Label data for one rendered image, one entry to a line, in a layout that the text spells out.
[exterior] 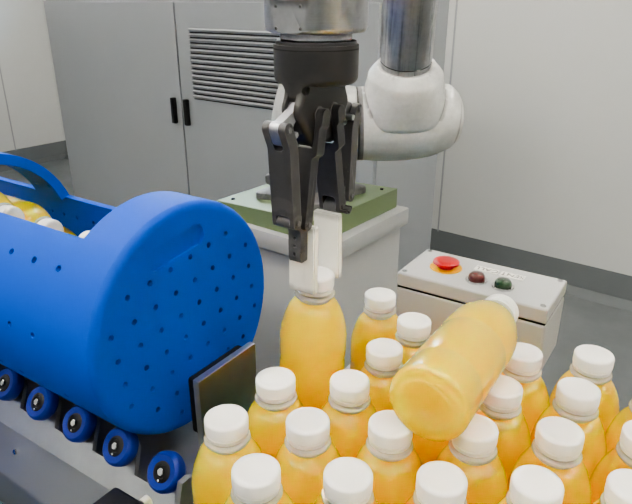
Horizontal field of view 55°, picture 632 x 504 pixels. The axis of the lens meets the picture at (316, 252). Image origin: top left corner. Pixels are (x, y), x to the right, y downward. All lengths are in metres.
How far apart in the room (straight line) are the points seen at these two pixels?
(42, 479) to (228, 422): 0.41
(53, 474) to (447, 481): 0.55
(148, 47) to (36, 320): 2.51
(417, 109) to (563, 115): 2.15
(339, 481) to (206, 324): 0.33
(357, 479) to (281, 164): 0.26
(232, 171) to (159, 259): 2.16
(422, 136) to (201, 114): 1.77
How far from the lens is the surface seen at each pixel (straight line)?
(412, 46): 1.20
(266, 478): 0.50
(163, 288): 0.69
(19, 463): 0.95
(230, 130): 2.78
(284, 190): 0.54
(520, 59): 3.38
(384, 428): 0.55
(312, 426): 0.55
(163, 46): 3.04
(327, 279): 0.61
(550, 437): 0.57
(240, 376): 0.75
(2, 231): 0.79
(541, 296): 0.81
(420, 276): 0.82
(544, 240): 3.51
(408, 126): 1.25
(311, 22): 0.52
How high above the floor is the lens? 1.44
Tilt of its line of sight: 23 degrees down
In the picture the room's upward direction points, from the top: straight up
